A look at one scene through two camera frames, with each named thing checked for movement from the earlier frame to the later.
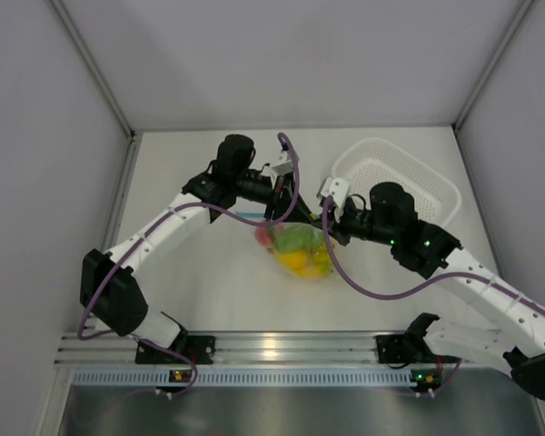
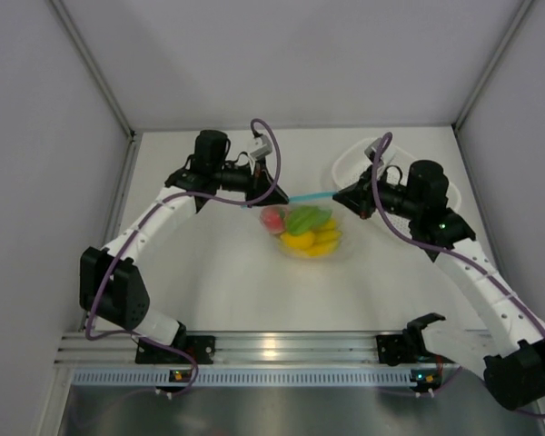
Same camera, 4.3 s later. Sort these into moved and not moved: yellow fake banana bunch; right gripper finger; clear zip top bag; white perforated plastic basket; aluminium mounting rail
Moved: right gripper finger; yellow fake banana bunch; clear zip top bag
Not moved: aluminium mounting rail; white perforated plastic basket
